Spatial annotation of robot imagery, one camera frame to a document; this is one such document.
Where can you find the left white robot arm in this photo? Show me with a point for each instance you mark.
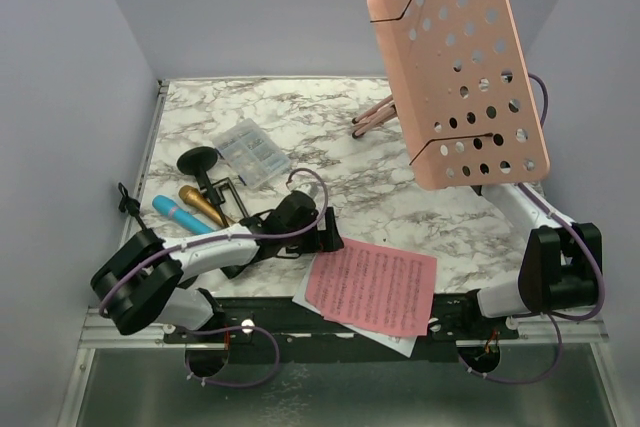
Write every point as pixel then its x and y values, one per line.
pixel 142 282

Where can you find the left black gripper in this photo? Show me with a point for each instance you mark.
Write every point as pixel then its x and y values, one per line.
pixel 322 240

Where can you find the black mounting rail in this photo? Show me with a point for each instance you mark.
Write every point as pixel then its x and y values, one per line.
pixel 247 327

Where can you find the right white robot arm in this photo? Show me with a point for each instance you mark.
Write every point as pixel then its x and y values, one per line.
pixel 561 270

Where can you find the pink sheet music page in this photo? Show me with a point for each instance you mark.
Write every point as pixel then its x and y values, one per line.
pixel 375 288

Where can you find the clear plastic compartment box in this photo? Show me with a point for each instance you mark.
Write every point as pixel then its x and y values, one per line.
pixel 251 153

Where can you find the aluminium frame rail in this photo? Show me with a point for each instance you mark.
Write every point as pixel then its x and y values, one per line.
pixel 100 332

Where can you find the white paper sheet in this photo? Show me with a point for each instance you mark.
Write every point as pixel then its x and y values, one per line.
pixel 401 345

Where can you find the pink music stand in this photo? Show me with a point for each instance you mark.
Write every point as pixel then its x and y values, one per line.
pixel 461 91

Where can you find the blue microphone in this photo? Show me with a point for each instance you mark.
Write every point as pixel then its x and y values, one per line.
pixel 172 211

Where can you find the gold microphone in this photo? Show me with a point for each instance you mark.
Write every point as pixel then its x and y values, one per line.
pixel 192 197

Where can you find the black round-base mic stand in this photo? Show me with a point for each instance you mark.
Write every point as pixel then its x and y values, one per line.
pixel 130 206

